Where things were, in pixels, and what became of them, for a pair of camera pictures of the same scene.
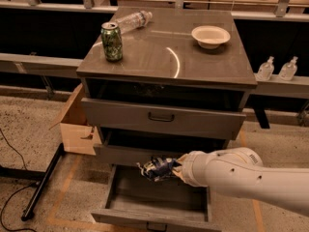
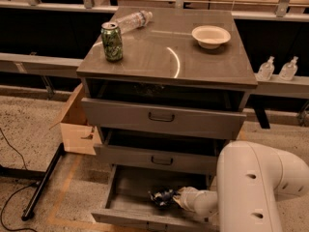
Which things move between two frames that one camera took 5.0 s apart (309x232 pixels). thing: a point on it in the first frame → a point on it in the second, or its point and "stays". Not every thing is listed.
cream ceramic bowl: [210, 37] stays
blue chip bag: [156, 167] → [164, 198]
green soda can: [112, 41] stays
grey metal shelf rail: [42, 65] stays
